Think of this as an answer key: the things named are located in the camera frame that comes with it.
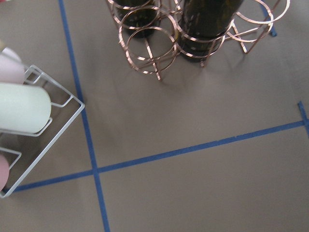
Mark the green wine bottle middle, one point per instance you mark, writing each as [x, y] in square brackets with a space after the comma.
[140, 18]

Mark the green wine bottle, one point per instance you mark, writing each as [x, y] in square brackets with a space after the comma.
[140, 18]
[205, 20]

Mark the green wine bottle front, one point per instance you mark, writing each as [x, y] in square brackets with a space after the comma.
[205, 20]

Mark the white cup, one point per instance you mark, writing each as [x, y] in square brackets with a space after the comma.
[23, 108]

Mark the light pink cup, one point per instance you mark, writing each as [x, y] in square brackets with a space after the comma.
[11, 67]

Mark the salmon pink cup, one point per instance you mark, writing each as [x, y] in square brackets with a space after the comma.
[4, 171]

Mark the copper wire bottle rack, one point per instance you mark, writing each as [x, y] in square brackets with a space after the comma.
[157, 52]

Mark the white wire cup rack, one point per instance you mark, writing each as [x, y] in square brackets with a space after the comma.
[24, 151]

